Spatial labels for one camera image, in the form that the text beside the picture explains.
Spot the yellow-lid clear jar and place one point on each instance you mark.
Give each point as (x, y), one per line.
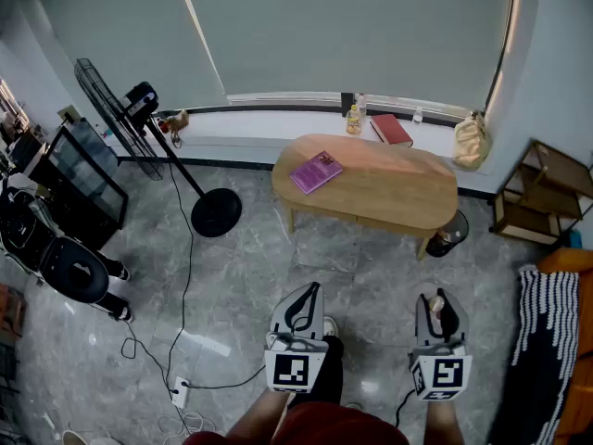
(353, 123)

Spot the white power strip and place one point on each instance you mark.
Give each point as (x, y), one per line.
(180, 392)

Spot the black framed monitor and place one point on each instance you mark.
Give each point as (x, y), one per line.
(83, 174)

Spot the black white striped cushion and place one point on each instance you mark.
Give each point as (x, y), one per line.
(542, 355)

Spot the labelled clear plastic bottle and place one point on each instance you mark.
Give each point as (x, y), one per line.
(361, 105)

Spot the person's right forearm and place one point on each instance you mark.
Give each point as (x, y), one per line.
(444, 422)

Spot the narrow grey roller blind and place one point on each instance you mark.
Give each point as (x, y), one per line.
(129, 40)

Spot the beige handbag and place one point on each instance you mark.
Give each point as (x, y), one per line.
(470, 144)

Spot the small brown pouch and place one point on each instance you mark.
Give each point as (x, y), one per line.
(178, 121)

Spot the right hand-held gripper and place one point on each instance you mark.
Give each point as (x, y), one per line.
(445, 373)

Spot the person's black trousers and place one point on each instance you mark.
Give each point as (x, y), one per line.
(330, 373)

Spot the black waste bin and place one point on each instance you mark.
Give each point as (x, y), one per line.
(451, 237)

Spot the small clear plastic bottle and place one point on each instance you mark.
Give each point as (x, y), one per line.
(417, 118)

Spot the wooden metal-frame shelf rack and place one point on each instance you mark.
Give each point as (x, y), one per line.
(537, 202)

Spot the orange sofa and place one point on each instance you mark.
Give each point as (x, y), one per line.
(584, 322)

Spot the person's left forearm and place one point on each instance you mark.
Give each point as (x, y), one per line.
(259, 413)

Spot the person's white shoe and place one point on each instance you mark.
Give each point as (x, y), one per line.
(330, 326)

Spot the black standing fan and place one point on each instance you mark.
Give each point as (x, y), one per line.
(215, 213)

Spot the oval wooden table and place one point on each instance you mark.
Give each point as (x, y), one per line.
(389, 188)

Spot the red book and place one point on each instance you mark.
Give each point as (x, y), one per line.
(391, 130)

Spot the person's red shirt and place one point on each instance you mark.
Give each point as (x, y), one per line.
(324, 427)

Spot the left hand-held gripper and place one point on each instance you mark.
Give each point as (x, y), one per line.
(293, 371)

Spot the purple book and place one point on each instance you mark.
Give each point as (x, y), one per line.
(316, 172)

